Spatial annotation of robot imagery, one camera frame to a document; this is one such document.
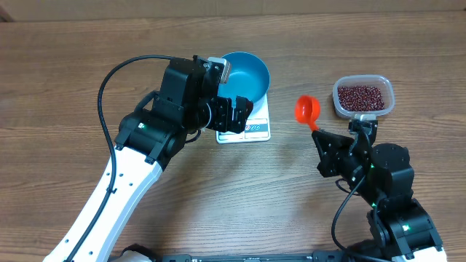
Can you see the white kitchen scale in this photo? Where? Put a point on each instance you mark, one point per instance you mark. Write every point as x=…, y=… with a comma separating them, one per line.
x=257, y=127

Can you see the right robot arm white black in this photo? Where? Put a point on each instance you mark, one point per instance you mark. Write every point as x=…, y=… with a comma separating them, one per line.
x=382, y=175

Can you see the red measuring scoop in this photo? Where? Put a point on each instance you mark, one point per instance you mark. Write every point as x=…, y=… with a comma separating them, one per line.
x=307, y=111

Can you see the red beans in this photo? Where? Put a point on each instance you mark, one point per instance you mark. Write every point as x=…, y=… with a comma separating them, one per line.
x=360, y=98

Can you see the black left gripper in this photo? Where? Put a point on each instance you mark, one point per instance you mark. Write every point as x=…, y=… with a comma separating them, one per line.
x=223, y=105

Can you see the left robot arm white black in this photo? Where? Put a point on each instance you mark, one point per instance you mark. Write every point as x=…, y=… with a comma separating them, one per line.
x=147, y=140

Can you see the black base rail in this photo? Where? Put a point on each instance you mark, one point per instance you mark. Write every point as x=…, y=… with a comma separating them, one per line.
x=316, y=256

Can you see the clear plastic container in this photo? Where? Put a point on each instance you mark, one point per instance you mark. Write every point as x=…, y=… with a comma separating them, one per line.
x=367, y=79

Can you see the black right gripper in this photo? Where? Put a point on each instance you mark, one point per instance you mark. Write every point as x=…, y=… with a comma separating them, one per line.
x=333, y=158

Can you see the blue bowl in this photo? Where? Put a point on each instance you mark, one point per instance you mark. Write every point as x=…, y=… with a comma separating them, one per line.
x=249, y=78

